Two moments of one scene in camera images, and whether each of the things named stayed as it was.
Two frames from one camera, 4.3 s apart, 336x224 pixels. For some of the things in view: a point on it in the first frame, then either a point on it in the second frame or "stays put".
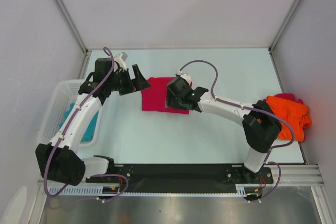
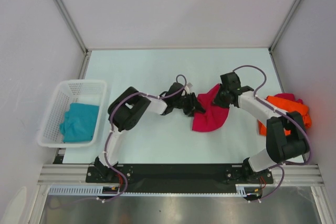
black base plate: x=177 y=177 stays put
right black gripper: x=170 y=99 → x=217 y=101
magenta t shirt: x=154 y=98 → x=213 y=116
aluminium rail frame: x=292 y=175 stays put
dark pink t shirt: x=289 y=96 stays put
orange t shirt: x=296 y=113 stays put
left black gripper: x=138 y=83 → x=193 y=105
